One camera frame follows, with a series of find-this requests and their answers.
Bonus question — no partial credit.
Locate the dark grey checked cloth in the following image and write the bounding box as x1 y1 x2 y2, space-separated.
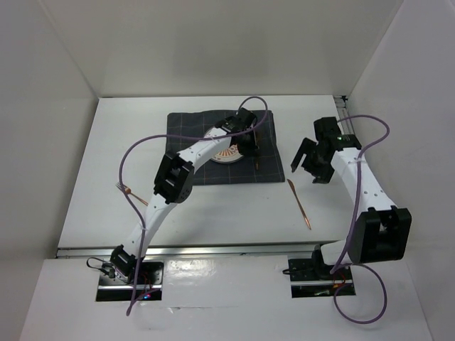
166 109 284 185

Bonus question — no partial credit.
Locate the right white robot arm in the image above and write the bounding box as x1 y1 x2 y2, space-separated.
291 117 412 278

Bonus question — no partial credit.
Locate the copper spoon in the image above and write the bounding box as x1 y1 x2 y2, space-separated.
254 131 261 171

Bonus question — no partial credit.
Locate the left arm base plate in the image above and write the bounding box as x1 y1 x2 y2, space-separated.
86 257 164 302

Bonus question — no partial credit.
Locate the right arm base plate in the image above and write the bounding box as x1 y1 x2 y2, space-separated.
282 254 356 298

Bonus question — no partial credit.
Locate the orange patterned plate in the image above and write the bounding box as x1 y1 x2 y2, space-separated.
211 145 244 164

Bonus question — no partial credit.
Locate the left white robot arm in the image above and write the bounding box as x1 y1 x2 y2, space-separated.
110 108 263 283

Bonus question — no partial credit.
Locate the copper knife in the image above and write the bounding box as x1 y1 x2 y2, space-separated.
287 178 312 230

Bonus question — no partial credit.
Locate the front aluminium rail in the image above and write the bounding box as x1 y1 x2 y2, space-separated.
55 242 323 259

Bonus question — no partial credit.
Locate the copper fork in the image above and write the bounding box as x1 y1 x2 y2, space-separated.
116 182 149 206

